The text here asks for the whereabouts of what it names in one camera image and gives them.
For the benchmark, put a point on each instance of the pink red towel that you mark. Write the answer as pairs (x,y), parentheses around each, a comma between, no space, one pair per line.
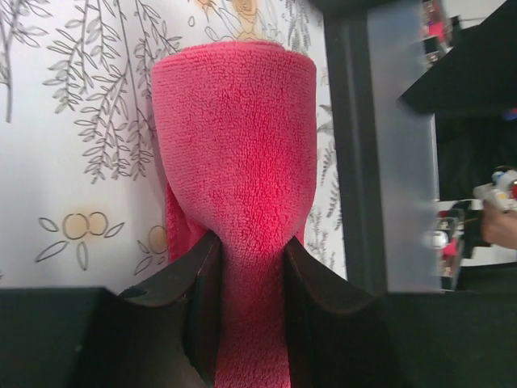
(236,128)

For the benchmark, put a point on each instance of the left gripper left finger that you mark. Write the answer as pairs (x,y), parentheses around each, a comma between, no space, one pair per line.
(162,332)

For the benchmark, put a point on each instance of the aluminium frame rail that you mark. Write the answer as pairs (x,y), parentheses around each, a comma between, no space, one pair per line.
(385,152)

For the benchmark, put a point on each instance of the floral table mat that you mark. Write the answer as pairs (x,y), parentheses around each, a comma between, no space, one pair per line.
(82,197)

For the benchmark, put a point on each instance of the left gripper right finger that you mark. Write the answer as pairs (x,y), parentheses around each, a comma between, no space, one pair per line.
(340,336)

